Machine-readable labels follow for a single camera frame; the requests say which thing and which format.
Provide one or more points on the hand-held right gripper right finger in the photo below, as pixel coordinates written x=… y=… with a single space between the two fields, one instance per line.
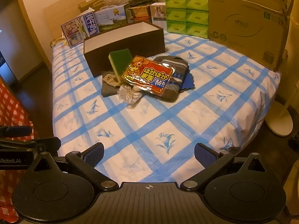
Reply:
x=205 y=155

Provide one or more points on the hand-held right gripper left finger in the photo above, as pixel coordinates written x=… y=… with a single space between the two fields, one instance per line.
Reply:
x=94 y=155

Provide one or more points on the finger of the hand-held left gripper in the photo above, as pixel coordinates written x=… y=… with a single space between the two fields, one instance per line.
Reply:
x=18 y=131
x=35 y=142

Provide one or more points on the grey cloth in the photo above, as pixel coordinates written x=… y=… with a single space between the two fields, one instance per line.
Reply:
x=108 y=91

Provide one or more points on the clear plastic bag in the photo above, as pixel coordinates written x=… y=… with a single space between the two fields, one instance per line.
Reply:
x=128 y=95

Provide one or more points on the blue fleece cloth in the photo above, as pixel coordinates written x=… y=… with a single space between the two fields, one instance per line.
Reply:
x=188 y=82

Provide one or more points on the patterned knit sock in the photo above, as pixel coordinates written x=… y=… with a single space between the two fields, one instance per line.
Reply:
x=177 y=65

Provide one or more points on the green and yellow sponge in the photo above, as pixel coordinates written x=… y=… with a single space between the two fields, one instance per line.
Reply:
x=120 y=57

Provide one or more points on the brown cardboard storage box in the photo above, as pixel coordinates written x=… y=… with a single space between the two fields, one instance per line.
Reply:
x=130 y=49

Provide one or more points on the red checked cloth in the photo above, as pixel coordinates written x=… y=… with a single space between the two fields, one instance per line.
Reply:
x=14 y=112

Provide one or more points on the blue checked floral bedsheet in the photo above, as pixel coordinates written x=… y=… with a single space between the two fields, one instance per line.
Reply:
x=151 y=126

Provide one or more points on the white floor fan stand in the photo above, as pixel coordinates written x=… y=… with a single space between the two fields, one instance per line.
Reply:
x=279 y=123

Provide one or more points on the blue and white milk carton box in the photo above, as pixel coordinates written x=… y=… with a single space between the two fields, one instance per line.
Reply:
x=79 y=30

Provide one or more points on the wooden headboard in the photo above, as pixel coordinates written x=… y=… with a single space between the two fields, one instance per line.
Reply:
x=60 y=14

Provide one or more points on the large brown cardboard box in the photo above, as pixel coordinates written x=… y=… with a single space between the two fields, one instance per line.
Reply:
x=245 y=23

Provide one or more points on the milk gift box with cow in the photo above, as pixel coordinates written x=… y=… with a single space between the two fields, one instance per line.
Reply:
x=109 y=16

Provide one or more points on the stack of green tissue packs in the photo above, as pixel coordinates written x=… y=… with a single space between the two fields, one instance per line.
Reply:
x=186 y=16

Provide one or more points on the orange lidded instant food bowl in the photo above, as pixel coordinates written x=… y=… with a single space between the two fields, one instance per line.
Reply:
x=139 y=12

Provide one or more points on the flat brown cardboard box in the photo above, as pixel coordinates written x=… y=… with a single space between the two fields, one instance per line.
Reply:
x=93 y=1

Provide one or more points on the white product box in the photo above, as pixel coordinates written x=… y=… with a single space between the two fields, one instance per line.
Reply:
x=158 y=11

